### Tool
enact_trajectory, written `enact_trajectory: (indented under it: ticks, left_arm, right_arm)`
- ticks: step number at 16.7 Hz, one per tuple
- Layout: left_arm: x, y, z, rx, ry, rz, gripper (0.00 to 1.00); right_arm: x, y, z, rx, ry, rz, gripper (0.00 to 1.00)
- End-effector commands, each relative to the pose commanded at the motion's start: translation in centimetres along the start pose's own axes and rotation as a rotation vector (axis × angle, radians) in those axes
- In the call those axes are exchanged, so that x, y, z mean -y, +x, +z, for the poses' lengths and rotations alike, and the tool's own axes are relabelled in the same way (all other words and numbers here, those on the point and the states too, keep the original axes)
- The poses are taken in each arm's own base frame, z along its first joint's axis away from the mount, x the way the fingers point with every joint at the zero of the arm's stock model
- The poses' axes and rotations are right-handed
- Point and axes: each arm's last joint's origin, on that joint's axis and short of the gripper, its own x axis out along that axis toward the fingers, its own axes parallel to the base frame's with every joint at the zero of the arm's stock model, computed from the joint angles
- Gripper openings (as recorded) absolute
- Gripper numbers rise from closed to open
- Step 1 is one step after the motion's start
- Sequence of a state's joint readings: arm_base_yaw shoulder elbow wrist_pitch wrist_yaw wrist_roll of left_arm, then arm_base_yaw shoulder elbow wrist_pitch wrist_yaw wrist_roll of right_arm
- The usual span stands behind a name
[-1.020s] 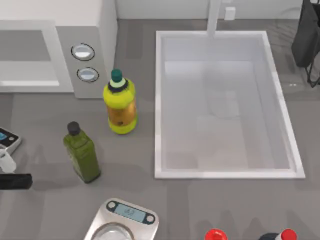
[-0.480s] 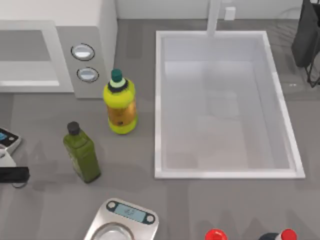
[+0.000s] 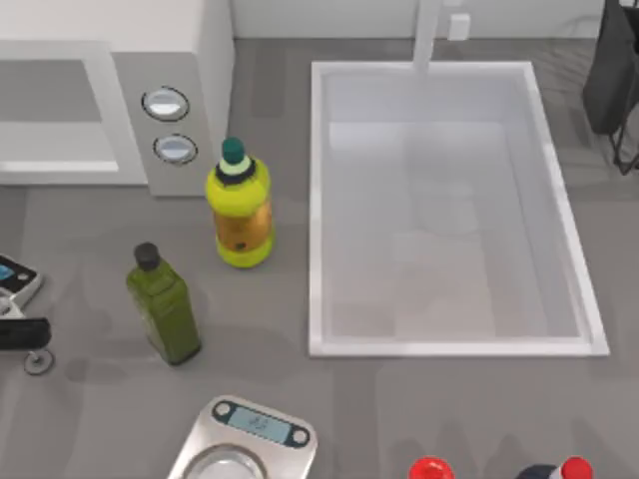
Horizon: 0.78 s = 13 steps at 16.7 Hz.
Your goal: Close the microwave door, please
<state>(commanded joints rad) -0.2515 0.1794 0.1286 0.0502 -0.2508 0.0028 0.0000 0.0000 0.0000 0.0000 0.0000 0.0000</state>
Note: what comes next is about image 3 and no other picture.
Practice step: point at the large round microwave knob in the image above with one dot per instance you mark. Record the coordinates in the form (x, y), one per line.
(166, 103)

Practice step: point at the pale microwave oven door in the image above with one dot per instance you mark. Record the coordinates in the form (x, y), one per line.
(107, 100)

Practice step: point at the white sink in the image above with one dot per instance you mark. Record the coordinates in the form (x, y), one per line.
(449, 224)

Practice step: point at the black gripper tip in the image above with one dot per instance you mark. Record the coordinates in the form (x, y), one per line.
(25, 333)

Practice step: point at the tall white tap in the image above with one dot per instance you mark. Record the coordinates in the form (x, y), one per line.
(425, 35)

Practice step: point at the red bottle cap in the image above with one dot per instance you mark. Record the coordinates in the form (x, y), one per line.
(431, 469)

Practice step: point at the dark green bottle, black cap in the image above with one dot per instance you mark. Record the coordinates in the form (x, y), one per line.
(167, 309)

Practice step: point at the pale microwave oven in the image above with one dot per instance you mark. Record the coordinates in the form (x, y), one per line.
(212, 60)

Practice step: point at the round steel scale plate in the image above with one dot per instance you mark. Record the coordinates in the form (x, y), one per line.
(224, 464)

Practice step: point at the black frame stand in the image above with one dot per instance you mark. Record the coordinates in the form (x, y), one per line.
(611, 75)

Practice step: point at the white wall socket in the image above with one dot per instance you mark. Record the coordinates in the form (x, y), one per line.
(458, 26)

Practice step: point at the silver kitchen scale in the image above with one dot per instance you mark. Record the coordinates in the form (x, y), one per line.
(294, 449)

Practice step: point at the small round microwave knob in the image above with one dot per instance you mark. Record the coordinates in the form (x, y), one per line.
(175, 148)

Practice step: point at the yellow-green bottle with green cap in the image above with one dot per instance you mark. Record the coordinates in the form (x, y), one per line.
(242, 219)

